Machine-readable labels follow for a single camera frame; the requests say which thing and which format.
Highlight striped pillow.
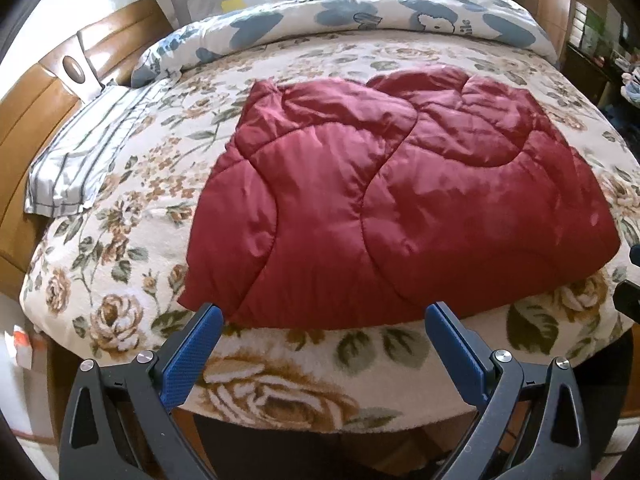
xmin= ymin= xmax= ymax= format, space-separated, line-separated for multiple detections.
xmin=24 ymin=79 xmax=170 ymax=219

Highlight wooden headboard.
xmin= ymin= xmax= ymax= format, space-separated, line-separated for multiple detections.
xmin=0 ymin=0 xmax=172 ymax=300

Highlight green white storage boxes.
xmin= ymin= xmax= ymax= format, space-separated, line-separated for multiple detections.
xmin=568 ymin=1 xmax=617 ymax=58

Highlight blue and white duvet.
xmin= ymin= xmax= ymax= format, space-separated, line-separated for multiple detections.
xmin=130 ymin=0 xmax=558 ymax=88

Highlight red quilted puffer jacket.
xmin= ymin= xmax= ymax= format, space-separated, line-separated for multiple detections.
xmin=179 ymin=66 xmax=620 ymax=330

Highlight floral bed blanket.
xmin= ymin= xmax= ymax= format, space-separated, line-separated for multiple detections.
xmin=21 ymin=30 xmax=639 ymax=432

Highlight pile of clothes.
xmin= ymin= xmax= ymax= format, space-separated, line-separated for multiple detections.
xmin=620 ymin=58 xmax=640 ymax=108

